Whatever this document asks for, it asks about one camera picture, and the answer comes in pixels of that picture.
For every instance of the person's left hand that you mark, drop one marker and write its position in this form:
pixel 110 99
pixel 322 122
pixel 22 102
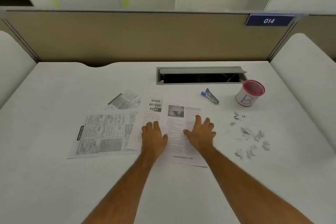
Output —
pixel 153 141

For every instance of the person's right hand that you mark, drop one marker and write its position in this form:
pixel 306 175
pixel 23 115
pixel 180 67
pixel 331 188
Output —
pixel 202 137

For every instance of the person's right middle finger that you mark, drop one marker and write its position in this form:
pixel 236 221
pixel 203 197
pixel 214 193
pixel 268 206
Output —
pixel 207 123

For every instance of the person's right thumb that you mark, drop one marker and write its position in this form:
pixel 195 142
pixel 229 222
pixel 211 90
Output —
pixel 187 132

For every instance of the person's left middle finger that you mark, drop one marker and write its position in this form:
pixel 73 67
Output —
pixel 150 126

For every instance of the person's right little finger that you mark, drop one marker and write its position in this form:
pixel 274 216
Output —
pixel 214 134

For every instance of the person's left thumb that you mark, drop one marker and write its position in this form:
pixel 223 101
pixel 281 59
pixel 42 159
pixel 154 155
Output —
pixel 165 136

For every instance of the printed sheet with photo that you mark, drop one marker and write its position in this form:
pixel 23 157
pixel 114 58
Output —
pixel 178 147

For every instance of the printed sheet with bold title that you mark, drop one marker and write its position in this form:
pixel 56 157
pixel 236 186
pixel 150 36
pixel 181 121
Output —
pixel 154 107

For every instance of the person's left forearm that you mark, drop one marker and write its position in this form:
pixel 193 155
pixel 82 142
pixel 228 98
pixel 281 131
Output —
pixel 123 189

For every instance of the person's right forearm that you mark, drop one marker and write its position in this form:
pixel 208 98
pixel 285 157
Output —
pixel 249 187

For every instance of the blue and grey staple remover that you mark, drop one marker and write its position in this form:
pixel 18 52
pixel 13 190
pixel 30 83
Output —
pixel 211 97

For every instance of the small folded printed sheet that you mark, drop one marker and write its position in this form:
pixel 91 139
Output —
pixel 123 100

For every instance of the large densely printed sheet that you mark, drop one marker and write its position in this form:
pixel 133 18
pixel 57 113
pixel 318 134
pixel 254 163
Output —
pixel 102 134

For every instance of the white cup with pink rim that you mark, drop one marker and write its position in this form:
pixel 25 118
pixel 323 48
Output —
pixel 248 96

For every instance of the beige desk partition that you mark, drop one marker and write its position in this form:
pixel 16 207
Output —
pixel 147 37

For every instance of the blue desk sign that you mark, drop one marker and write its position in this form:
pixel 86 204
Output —
pixel 269 20

